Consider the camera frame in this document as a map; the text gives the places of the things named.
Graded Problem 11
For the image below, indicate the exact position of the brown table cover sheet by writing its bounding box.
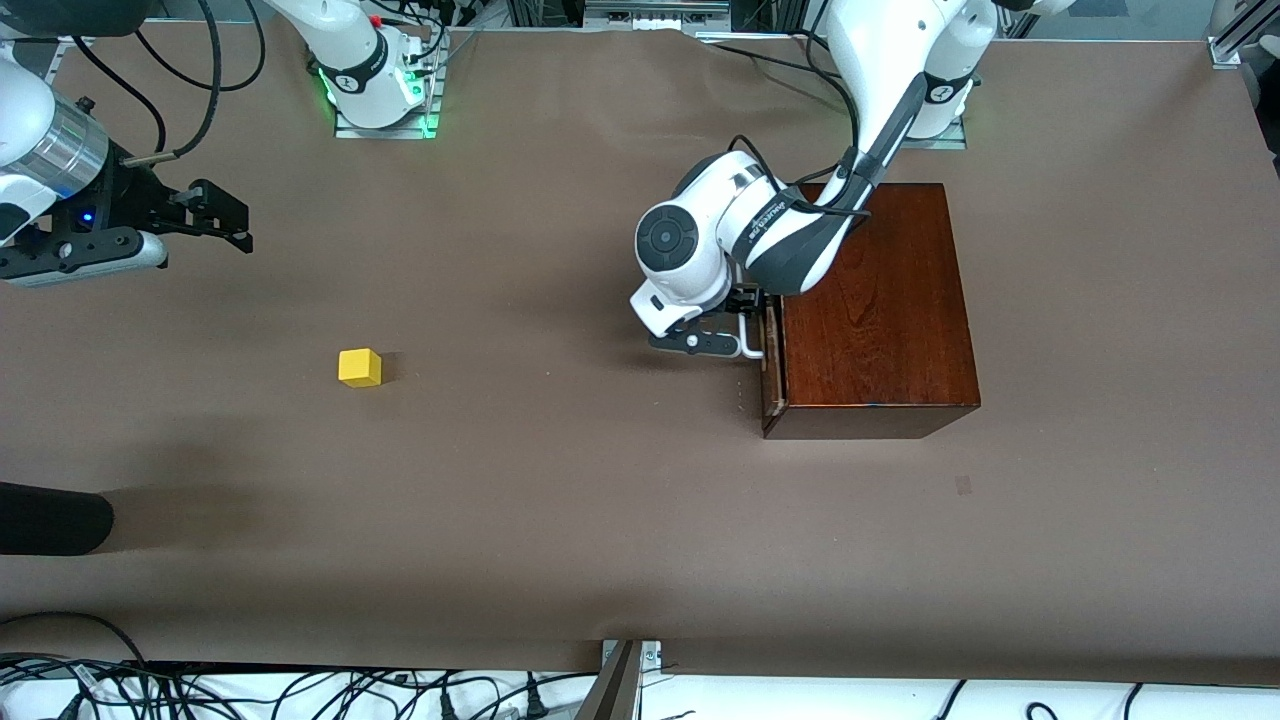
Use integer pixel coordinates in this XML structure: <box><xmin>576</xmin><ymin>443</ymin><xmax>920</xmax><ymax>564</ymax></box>
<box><xmin>0</xmin><ymin>22</ymin><xmax>1280</xmax><ymax>673</ymax></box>

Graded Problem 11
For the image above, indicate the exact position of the black cylinder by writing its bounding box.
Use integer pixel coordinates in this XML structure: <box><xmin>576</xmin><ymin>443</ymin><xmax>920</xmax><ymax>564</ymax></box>
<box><xmin>0</xmin><ymin>482</ymin><xmax>115</xmax><ymax>557</ymax></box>

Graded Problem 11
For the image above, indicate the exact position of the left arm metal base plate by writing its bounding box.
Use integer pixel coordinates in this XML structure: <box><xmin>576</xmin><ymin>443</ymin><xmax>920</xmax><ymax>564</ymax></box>
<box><xmin>905</xmin><ymin>118</ymin><xmax>968</xmax><ymax>151</ymax></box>

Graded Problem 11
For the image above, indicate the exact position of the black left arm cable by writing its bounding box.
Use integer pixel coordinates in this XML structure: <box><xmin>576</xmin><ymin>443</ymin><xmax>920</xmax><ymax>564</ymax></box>
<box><xmin>730</xmin><ymin>75</ymin><xmax>871</xmax><ymax>216</ymax></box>

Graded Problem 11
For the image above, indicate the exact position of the light wood drawer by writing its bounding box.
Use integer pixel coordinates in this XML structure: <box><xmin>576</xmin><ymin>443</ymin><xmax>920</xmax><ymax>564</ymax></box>
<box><xmin>738</xmin><ymin>305</ymin><xmax>786</xmax><ymax>411</ymax></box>

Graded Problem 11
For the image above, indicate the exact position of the dark brown wooden cabinet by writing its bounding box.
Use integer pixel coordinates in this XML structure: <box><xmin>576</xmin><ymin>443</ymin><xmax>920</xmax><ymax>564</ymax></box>
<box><xmin>762</xmin><ymin>183</ymin><xmax>981</xmax><ymax>439</ymax></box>

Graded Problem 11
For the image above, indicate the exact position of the yellow cube block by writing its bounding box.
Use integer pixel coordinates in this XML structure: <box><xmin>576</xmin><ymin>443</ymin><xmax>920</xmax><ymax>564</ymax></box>
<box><xmin>338</xmin><ymin>348</ymin><xmax>383</xmax><ymax>389</ymax></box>

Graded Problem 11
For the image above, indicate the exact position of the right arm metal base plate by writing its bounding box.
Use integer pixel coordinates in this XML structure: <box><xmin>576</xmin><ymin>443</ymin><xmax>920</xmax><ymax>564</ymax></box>
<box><xmin>335</xmin><ymin>30</ymin><xmax>443</xmax><ymax>139</ymax></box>

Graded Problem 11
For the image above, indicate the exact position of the metal corner bracket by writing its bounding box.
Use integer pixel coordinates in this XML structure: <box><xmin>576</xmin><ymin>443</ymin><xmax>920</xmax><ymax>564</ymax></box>
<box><xmin>600</xmin><ymin>640</ymin><xmax>663</xmax><ymax>673</ymax></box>

